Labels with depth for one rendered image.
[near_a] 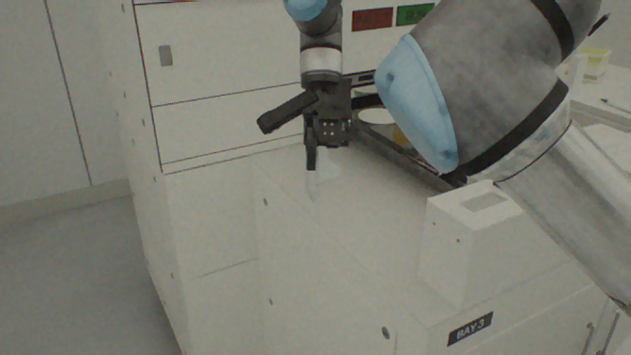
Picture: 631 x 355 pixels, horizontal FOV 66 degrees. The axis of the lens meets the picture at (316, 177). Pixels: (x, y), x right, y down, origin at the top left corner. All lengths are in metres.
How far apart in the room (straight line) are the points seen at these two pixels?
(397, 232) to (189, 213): 0.51
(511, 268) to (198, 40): 0.71
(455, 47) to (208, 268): 0.97
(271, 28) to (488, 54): 0.73
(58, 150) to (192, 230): 1.54
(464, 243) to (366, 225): 0.26
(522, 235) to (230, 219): 0.71
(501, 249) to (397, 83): 0.38
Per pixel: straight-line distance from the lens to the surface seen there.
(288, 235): 1.04
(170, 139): 1.08
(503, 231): 0.71
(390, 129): 1.09
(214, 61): 1.05
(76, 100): 2.57
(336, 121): 0.82
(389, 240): 0.86
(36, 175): 2.69
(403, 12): 1.27
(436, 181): 1.02
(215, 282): 1.30
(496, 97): 0.42
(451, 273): 0.72
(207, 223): 1.20
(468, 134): 0.42
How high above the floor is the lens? 1.31
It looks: 28 degrees down
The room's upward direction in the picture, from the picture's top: straight up
